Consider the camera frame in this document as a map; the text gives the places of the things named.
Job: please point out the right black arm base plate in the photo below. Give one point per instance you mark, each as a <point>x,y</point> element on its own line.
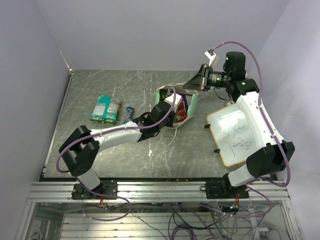
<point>220,188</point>

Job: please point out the green snack packet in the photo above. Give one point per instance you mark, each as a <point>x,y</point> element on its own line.
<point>106,110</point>

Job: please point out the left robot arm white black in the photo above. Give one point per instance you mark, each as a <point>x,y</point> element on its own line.
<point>79,151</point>

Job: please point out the white whiteboard wooden frame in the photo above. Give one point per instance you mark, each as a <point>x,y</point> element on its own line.
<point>232,134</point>

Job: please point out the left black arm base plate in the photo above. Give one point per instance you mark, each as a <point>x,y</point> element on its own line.
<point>107,189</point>

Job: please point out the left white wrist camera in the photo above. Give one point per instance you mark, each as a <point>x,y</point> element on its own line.
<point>174,100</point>

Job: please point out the green printed paper bag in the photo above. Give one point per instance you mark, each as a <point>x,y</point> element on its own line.
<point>192,99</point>

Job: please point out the blue snack packet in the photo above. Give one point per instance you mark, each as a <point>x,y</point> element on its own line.
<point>129,114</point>

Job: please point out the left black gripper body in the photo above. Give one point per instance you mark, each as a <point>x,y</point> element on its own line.
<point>169,121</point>

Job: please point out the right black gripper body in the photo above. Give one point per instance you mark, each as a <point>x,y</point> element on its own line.
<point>217,79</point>

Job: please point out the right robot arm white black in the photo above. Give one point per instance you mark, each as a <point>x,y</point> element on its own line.
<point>273,151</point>

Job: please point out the aluminium extrusion rail frame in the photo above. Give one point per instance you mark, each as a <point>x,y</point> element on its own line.
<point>158,210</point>

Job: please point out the red snack packet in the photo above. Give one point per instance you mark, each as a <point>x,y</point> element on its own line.
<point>181,113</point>

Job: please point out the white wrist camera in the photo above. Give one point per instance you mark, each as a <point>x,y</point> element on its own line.
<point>174,100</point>
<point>212,56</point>

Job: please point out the green yellow snack box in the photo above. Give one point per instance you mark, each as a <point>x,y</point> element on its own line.
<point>163,94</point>

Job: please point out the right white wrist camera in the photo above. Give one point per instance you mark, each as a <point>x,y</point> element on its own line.
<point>212,56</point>

